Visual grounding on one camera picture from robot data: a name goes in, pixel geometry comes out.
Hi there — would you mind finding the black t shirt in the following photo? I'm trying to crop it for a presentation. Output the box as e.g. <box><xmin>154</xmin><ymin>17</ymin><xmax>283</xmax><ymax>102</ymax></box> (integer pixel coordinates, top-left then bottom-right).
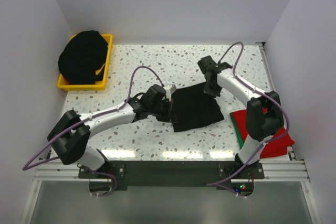
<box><xmin>172</xmin><ymin>82</ymin><xmax>224</xmax><ymax>132</ymax></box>

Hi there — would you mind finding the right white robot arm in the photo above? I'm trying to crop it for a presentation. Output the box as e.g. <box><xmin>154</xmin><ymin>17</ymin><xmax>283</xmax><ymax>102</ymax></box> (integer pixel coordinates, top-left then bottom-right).
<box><xmin>197</xmin><ymin>56</ymin><xmax>284</xmax><ymax>165</ymax></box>

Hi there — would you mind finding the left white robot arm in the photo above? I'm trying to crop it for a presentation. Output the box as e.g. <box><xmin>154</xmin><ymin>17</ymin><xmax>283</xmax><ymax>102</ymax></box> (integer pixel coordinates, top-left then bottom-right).
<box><xmin>47</xmin><ymin>84</ymin><xmax>176</xmax><ymax>171</ymax></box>

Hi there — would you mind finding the black shirts pile in bin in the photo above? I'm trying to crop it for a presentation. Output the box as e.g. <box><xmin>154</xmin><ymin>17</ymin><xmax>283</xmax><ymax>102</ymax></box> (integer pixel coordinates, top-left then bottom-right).
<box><xmin>58</xmin><ymin>30</ymin><xmax>108</xmax><ymax>85</ymax></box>

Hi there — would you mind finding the folded green t shirt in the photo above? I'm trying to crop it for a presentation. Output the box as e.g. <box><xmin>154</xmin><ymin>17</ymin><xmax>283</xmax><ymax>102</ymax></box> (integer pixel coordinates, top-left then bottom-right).
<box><xmin>230</xmin><ymin>110</ymin><xmax>247</xmax><ymax>149</ymax></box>

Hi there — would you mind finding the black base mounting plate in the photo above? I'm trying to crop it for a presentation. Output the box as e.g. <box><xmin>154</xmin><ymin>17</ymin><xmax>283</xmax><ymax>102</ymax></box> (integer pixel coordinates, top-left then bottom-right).
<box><xmin>78</xmin><ymin>159</ymin><xmax>265</xmax><ymax>196</ymax></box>

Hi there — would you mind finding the yellow plastic bin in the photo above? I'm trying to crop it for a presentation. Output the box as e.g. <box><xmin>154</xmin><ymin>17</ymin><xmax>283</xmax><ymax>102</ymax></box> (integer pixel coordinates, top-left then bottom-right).
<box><xmin>57</xmin><ymin>33</ymin><xmax>113</xmax><ymax>91</ymax></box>

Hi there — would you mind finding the folded red t shirt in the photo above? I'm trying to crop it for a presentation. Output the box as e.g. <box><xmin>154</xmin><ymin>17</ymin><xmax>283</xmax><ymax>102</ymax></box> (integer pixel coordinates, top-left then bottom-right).
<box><xmin>229</xmin><ymin>108</ymin><xmax>296</xmax><ymax>158</ymax></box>

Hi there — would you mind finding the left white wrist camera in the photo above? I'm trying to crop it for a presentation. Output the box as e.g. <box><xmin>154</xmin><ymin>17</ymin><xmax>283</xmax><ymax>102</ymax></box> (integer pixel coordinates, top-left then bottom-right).
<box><xmin>164</xmin><ymin>84</ymin><xmax>176</xmax><ymax>96</ymax></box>

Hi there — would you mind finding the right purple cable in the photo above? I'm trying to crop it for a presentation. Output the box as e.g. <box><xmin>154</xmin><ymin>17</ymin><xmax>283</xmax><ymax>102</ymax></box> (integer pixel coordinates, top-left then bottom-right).
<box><xmin>206</xmin><ymin>41</ymin><xmax>290</xmax><ymax>191</ymax></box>

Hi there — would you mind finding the purple cable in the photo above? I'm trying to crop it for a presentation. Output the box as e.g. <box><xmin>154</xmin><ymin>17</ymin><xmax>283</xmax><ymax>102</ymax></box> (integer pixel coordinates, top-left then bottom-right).
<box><xmin>22</xmin><ymin>66</ymin><xmax>166</xmax><ymax>196</ymax></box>
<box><xmin>206</xmin><ymin>41</ymin><xmax>290</xmax><ymax>191</ymax></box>

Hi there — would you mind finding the aluminium extrusion rail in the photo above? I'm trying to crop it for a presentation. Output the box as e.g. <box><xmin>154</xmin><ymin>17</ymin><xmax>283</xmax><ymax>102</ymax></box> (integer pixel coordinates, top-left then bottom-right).
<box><xmin>33</xmin><ymin>160</ymin><xmax>310</xmax><ymax>182</ymax></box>

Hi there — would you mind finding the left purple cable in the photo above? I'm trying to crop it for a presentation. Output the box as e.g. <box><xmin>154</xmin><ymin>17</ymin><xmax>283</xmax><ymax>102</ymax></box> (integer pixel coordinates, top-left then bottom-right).
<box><xmin>22</xmin><ymin>66</ymin><xmax>166</xmax><ymax>196</ymax></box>

